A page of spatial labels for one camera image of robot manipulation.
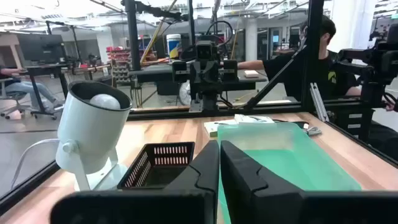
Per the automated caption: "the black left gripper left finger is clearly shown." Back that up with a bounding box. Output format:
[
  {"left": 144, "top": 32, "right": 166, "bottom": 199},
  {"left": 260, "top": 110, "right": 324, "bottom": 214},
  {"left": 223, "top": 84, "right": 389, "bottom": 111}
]
[{"left": 50, "top": 139, "right": 220, "bottom": 224}]

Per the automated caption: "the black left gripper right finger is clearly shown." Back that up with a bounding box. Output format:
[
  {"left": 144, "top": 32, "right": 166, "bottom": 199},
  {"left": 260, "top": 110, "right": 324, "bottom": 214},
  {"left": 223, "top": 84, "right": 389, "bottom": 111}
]
[{"left": 220, "top": 139, "right": 398, "bottom": 224}]

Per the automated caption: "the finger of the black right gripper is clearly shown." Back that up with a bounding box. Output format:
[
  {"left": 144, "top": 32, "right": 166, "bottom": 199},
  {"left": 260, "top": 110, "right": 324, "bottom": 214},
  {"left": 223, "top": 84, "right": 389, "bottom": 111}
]
[
  {"left": 196, "top": 61, "right": 206, "bottom": 91},
  {"left": 205, "top": 61, "right": 216, "bottom": 91}
]

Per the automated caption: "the grey braided cable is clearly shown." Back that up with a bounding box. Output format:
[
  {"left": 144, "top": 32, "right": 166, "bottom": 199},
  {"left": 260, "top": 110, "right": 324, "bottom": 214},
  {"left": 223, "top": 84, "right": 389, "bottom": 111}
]
[{"left": 306, "top": 126, "right": 323, "bottom": 137}]

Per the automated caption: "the black mesh bin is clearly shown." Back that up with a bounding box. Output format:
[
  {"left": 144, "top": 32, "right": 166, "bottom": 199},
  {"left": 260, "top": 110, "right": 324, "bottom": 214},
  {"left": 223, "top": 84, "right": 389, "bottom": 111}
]
[{"left": 117, "top": 141, "right": 196, "bottom": 190}]

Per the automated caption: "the red storage bin shelf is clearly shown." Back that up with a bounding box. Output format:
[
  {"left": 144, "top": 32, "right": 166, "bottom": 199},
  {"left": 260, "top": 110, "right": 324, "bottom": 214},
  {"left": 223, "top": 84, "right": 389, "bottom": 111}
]
[{"left": 106, "top": 46, "right": 131, "bottom": 85}]

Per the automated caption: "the white tub with blue label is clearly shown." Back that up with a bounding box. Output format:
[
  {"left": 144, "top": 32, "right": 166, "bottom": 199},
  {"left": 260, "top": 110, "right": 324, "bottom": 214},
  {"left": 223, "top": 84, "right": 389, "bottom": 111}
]
[{"left": 166, "top": 33, "right": 183, "bottom": 60}]

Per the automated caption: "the dark grey desk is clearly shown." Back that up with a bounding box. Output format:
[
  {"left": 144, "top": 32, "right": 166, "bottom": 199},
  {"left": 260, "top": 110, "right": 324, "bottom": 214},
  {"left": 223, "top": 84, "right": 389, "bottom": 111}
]
[{"left": 129, "top": 63, "right": 268, "bottom": 94}]

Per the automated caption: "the pale flat packet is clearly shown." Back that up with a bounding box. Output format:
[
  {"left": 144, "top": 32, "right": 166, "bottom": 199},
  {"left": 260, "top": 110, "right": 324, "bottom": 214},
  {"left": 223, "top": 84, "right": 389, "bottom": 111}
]
[{"left": 203, "top": 119, "right": 238, "bottom": 138}]

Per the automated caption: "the green translucent tray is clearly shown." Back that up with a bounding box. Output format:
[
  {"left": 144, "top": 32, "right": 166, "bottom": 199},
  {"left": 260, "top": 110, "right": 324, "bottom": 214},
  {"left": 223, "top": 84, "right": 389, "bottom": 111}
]
[{"left": 216, "top": 122, "right": 363, "bottom": 224}]

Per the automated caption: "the person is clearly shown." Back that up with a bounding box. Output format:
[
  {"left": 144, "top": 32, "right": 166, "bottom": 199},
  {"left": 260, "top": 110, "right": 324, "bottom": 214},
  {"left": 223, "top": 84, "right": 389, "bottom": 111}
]
[
  {"left": 238, "top": 14, "right": 363, "bottom": 102},
  {"left": 0, "top": 63, "right": 65, "bottom": 110}
]

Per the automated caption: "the yellow diagonal pole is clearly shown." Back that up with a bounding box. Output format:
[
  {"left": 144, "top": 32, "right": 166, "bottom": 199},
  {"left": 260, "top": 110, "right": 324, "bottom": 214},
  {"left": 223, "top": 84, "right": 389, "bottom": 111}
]
[{"left": 139, "top": 0, "right": 178, "bottom": 65}]

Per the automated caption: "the black machine assembly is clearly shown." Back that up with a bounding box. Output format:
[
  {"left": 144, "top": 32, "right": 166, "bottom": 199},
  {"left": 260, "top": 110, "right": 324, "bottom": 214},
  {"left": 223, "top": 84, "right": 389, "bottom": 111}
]
[{"left": 331, "top": 23, "right": 398, "bottom": 144}]

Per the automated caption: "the black standing desk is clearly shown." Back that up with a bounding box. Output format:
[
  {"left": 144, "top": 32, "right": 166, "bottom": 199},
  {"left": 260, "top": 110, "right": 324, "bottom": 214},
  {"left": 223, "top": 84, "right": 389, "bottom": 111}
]
[{"left": 26, "top": 63, "right": 72, "bottom": 121}]

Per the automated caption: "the black computer monitor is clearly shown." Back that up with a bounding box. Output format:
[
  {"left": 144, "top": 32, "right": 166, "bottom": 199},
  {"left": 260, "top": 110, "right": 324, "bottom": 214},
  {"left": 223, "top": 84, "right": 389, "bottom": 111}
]
[{"left": 17, "top": 34, "right": 66, "bottom": 65}]

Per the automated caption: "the grey office chair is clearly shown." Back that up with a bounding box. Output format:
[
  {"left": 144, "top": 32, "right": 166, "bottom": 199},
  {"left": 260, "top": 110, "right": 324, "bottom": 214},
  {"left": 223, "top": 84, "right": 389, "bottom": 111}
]
[{"left": 0, "top": 77, "right": 58, "bottom": 121}]

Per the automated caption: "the silver metal bracket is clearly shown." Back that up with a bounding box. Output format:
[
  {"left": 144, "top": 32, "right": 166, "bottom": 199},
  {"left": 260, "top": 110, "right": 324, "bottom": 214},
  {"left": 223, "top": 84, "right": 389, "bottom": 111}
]
[{"left": 309, "top": 82, "right": 330, "bottom": 123}]

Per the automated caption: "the white lamp cable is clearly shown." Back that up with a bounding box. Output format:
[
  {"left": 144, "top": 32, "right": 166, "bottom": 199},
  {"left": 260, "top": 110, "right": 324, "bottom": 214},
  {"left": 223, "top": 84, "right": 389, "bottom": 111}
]
[{"left": 11, "top": 138, "right": 60, "bottom": 190}]

